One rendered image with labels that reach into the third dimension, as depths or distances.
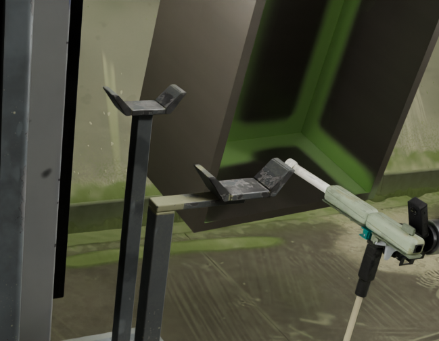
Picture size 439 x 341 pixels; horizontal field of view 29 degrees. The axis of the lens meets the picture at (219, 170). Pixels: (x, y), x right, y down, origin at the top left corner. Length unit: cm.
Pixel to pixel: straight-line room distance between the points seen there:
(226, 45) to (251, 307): 100
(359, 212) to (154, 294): 143
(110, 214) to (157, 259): 221
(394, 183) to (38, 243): 237
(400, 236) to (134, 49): 138
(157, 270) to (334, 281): 217
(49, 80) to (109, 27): 181
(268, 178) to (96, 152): 220
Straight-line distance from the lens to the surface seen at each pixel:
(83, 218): 284
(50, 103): 122
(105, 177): 287
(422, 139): 362
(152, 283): 67
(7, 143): 66
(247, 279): 273
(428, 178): 362
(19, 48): 64
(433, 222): 221
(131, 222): 88
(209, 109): 192
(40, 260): 132
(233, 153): 240
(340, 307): 268
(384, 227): 202
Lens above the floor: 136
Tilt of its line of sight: 22 degrees down
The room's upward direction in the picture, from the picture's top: 8 degrees clockwise
